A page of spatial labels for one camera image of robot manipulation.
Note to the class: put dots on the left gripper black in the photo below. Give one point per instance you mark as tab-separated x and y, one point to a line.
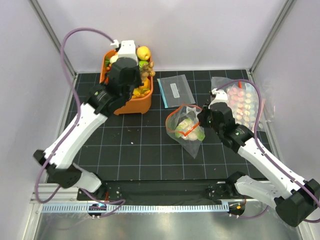
138	82

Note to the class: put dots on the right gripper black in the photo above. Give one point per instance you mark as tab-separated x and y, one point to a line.
201	116

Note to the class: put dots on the brown toy longan bunch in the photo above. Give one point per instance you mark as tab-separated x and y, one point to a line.
146	69

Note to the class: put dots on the toy cauliflower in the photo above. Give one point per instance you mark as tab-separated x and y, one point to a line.
189	130

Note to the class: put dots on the orange zipper clear bag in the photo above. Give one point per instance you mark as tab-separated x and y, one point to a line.
174	118

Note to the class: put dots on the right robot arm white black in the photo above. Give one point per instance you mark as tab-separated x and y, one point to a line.
292	197

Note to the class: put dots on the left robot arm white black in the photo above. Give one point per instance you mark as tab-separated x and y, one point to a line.
103	100

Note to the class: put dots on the blue zipper clear bag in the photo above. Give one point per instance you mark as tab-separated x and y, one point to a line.
175	91

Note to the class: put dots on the polka dot zip bag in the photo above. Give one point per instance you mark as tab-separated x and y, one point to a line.
243	106

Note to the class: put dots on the clear crumpled plastic bag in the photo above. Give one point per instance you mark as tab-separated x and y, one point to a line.
268	109

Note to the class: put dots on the orange plastic basket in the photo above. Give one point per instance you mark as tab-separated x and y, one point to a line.
142	97

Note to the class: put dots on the yellow toy pear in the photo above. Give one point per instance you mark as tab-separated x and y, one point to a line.
143	53

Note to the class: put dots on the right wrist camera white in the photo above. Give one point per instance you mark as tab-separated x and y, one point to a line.
218	96

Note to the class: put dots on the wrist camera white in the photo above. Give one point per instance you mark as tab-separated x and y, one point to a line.
218	96
125	49

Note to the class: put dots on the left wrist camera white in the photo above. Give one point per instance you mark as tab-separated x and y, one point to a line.
125	49

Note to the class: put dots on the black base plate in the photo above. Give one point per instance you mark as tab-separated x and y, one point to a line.
196	192

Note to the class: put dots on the left aluminium frame post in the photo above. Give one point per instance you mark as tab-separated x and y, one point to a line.
51	33

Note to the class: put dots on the aluminium frame post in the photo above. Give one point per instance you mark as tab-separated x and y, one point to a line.
280	19
51	33

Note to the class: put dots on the right aluminium frame post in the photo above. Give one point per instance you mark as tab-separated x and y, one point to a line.
280	19

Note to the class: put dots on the aluminium frame rail front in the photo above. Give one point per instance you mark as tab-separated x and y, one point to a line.
74	200

